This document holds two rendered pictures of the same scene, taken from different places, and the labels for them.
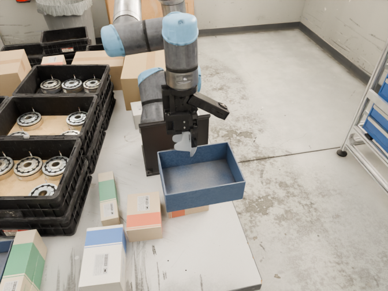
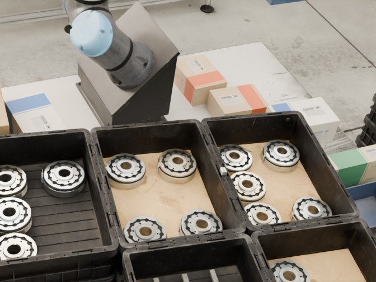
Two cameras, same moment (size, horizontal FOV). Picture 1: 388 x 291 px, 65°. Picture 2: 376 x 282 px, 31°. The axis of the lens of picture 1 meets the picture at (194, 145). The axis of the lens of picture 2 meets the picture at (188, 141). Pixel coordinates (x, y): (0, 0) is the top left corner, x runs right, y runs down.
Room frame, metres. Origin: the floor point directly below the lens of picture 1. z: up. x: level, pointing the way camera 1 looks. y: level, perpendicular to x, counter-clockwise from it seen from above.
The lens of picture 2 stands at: (1.45, 1.75, 2.12)
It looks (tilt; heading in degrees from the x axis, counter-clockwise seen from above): 42 degrees down; 248
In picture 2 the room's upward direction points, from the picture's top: 11 degrees clockwise
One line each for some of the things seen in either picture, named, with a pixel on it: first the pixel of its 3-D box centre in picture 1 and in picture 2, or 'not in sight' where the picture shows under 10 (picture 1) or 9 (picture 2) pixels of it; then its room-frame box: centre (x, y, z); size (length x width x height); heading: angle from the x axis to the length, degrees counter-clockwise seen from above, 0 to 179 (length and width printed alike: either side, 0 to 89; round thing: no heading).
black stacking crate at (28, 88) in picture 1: (67, 89); (39, 208); (1.34, 0.64, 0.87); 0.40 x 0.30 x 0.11; 91
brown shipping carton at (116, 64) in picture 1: (101, 70); not in sight; (1.71, 0.57, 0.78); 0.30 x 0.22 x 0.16; 96
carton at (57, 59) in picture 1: (53, 67); not in sight; (1.68, 0.84, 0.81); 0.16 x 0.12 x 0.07; 14
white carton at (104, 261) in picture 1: (105, 260); (300, 123); (0.49, 0.29, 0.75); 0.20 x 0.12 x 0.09; 8
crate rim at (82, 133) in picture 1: (44, 116); (163, 179); (1.04, 0.64, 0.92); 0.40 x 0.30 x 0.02; 91
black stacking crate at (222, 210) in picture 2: (47, 126); (161, 194); (1.04, 0.64, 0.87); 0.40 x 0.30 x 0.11; 91
